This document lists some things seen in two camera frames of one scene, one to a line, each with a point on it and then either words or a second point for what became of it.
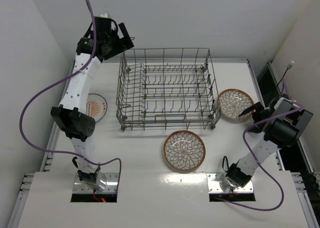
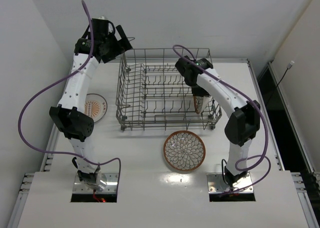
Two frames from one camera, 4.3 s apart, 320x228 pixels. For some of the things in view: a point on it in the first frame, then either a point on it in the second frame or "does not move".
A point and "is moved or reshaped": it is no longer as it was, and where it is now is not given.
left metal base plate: [79, 187] does not move
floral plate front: [184, 150] does not move
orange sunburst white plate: [96, 107] does not move
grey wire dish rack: [167, 89] does not move
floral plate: [233, 102] is moved or reshaped
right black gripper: [258, 110] to [200, 92]
